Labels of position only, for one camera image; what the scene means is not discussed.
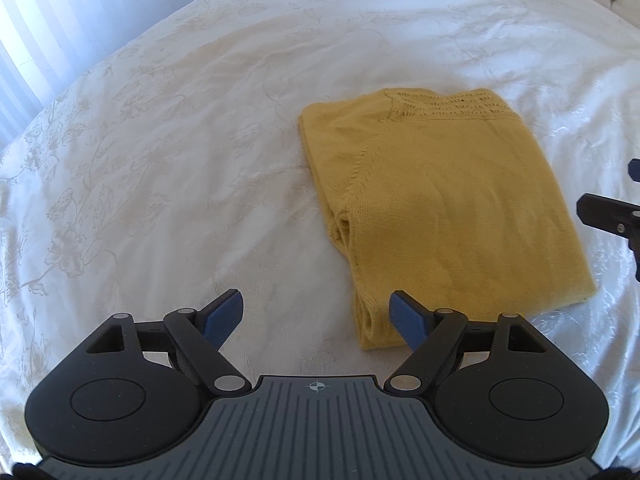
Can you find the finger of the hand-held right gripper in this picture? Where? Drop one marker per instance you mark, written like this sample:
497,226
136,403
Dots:
607,215
635,170

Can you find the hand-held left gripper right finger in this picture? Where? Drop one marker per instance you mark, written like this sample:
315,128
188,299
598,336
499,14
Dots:
406,317

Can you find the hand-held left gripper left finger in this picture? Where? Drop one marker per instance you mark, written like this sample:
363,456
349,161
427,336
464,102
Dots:
225,317

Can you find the yellow knit sweater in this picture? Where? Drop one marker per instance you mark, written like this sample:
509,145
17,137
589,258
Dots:
450,210

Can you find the white sheer curtain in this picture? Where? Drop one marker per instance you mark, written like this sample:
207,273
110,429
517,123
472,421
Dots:
35,40

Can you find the white embroidered bedspread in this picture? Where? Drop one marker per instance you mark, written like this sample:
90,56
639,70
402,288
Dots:
200,160

